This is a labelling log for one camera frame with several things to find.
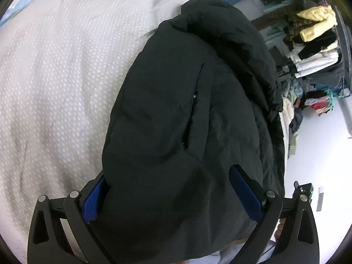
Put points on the grey wall fixture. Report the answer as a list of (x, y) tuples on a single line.
[(320, 198)]

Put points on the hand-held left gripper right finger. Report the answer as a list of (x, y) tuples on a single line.
[(244, 192)]

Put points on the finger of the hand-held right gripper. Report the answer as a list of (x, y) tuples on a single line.
[(305, 188)]

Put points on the dark grey denim jacket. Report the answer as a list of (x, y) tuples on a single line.
[(330, 75)]

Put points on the green clip hanger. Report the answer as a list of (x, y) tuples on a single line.
[(339, 95)]

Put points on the person's bare foot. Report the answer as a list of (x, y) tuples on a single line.
[(279, 227)]

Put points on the white hoodie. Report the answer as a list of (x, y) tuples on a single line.
[(313, 62)]

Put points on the brown patterned scarf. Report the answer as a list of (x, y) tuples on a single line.
[(295, 27)]

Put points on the black hanging garment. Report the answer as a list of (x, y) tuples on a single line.
[(316, 45)]

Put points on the black puffer jacket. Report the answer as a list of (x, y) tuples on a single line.
[(170, 129)]

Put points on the pile of clothes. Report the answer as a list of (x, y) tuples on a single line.
[(293, 107)]

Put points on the person's light blue pants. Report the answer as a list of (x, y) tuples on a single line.
[(228, 255)]

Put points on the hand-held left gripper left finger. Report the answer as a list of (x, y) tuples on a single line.
[(93, 200)]

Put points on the green cardboard box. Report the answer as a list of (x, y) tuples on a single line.
[(293, 145)]

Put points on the yellow fleece jacket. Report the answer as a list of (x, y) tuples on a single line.
[(319, 23)]

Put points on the metal clothes rack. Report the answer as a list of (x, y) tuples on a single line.
[(345, 46)]

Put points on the small colourful hanging clothes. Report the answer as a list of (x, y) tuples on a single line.
[(319, 103)]

